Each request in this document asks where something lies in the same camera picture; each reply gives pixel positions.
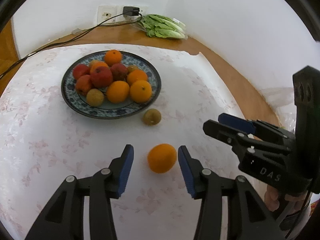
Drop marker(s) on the bagged green lettuce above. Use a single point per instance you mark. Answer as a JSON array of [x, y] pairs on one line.
[[162, 27]]

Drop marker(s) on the yellow-green plum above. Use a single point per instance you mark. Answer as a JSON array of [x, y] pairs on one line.
[[132, 68], [91, 63]]

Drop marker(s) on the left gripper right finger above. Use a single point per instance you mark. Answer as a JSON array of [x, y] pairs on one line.
[[248, 216]]

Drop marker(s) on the white plastic bag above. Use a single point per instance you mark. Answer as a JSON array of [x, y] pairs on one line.
[[281, 100]]

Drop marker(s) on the blue patterned ceramic plate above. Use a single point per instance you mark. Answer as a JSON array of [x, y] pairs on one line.
[[109, 110]]

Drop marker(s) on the white floral tablecloth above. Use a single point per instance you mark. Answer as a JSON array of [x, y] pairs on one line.
[[43, 141]]

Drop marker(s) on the brownish green pear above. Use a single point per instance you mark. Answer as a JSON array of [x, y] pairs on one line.
[[95, 97]]

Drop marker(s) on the small red apple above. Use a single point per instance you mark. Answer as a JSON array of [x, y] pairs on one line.
[[119, 72]]

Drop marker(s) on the black power adapter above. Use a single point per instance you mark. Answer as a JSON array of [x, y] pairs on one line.
[[131, 11]]

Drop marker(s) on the large orange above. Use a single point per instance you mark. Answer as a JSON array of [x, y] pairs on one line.
[[162, 158], [96, 65]]

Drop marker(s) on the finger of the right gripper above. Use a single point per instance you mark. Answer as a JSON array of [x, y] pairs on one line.
[[260, 129], [230, 134]]

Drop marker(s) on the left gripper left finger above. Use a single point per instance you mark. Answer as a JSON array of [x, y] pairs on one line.
[[63, 215]]

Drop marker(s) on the person's right hand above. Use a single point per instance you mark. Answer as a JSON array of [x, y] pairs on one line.
[[271, 199]]

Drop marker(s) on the white wall socket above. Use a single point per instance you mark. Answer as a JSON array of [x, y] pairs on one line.
[[112, 15]]

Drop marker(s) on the small brownish green fruit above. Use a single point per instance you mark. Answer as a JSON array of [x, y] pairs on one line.
[[152, 117]]

